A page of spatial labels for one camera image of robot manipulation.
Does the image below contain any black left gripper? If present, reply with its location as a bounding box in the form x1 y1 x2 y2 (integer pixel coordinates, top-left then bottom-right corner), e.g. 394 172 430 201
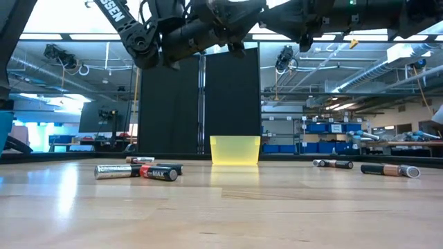
193 0 267 58

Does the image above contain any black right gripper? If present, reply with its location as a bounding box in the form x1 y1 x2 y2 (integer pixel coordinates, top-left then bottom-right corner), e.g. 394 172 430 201
259 0 349 53

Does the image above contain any yellow translucent plastic bin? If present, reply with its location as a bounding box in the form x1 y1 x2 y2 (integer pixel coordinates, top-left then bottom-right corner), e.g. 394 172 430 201
209 135 262 166

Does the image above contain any black red Energizer MAX battery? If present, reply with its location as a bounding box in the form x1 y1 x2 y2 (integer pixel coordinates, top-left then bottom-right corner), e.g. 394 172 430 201
321 160 354 170
139 165 179 183

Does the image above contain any black AA battery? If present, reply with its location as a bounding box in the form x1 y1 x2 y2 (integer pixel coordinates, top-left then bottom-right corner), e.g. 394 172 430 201
154 163 184 176

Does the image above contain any black copper Duracell battery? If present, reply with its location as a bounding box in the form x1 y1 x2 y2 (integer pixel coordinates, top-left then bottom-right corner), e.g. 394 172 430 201
125 156 156 165
360 163 402 178

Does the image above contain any blue plastic sorting bin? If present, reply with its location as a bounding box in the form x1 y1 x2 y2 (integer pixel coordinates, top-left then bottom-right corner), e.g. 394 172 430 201
0 110 15 156

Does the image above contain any black ceiling-hung device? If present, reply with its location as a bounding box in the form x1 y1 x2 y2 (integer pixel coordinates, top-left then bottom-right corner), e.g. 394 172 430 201
43 44 78 70
275 44 299 74

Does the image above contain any black partition panel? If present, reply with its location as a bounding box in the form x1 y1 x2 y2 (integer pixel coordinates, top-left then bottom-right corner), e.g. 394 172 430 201
138 55 201 155
204 47 262 155

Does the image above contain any metal partition hinge pole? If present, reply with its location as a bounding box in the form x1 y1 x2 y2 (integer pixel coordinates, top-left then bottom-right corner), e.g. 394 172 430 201
197 55 207 155

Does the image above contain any wooden workbench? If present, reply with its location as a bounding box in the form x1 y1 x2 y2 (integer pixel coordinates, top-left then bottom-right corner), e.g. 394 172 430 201
359 140 443 149

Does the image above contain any person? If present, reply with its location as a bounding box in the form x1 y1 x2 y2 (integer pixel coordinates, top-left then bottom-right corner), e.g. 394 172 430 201
431 103 443 126

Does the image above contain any large black display screen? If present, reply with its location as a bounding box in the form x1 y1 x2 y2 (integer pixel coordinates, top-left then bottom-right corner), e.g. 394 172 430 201
78 100 139 133

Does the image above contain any silver air duct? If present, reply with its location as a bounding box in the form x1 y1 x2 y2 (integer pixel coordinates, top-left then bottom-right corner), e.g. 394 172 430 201
325 43 433 94
6 55 120 102

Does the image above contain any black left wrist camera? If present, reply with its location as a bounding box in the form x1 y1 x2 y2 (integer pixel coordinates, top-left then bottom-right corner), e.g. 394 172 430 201
152 0 195 30

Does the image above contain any black table edge rail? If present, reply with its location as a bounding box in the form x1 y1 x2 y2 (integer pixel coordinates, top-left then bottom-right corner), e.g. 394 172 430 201
0 151 443 169

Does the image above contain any black camera on stand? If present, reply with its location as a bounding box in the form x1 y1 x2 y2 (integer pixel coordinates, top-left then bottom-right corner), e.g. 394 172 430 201
98 109 119 148

